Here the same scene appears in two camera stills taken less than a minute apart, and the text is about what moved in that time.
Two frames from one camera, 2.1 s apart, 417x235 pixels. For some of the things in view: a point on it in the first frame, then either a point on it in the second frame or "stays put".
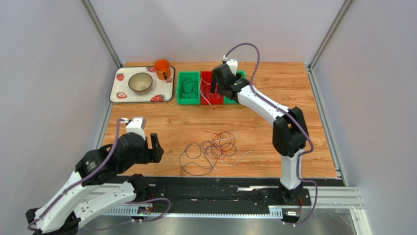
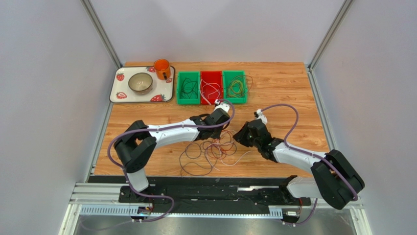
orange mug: x=162 y=69 stays put
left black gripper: x=154 y=154 -> x=218 y=135
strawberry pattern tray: x=162 y=90 stays put
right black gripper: x=220 y=76 -> x=249 y=134
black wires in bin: x=188 y=87 stays put
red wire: x=222 y=141 stays put
